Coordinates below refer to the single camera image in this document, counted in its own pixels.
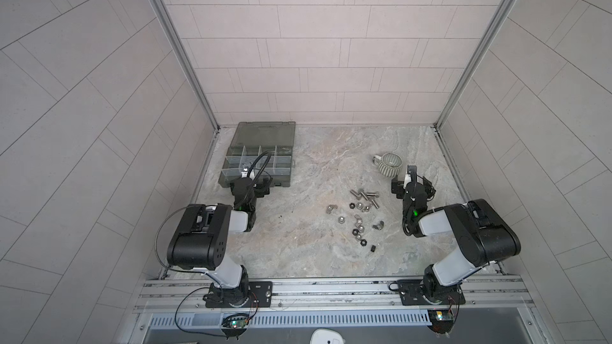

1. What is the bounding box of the grey compartment organizer box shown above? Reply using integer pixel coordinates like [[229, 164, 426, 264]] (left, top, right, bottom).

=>
[[218, 122, 296, 188]]

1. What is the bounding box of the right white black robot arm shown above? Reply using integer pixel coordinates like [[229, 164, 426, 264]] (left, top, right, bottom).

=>
[[391, 165, 521, 304]]

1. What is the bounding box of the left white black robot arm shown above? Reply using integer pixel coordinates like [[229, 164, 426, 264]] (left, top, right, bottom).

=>
[[167, 169, 272, 306]]

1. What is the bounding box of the ribbed grey ceramic cup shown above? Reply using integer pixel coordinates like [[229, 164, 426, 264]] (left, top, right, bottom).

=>
[[372, 152, 403, 178]]

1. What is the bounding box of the right circuit board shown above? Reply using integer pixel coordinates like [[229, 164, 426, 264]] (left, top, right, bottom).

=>
[[427, 310, 455, 334]]

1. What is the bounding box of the left green circuit board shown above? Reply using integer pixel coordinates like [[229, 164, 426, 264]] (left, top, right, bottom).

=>
[[221, 313, 250, 337]]

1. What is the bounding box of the white round object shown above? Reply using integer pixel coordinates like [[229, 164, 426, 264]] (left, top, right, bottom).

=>
[[309, 328, 345, 344]]

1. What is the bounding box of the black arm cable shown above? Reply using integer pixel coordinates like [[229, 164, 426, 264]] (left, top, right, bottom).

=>
[[154, 206, 211, 276]]

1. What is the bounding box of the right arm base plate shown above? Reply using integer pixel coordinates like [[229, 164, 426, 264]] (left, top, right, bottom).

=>
[[387, 280, 465, 306]]

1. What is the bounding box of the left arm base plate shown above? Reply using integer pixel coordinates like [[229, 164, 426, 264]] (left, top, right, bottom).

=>
[[202, 281, 273, 308]]

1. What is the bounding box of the aluminium mounting rail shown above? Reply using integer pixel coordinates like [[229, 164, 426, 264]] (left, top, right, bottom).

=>
[[133, 275, 540, 331]]

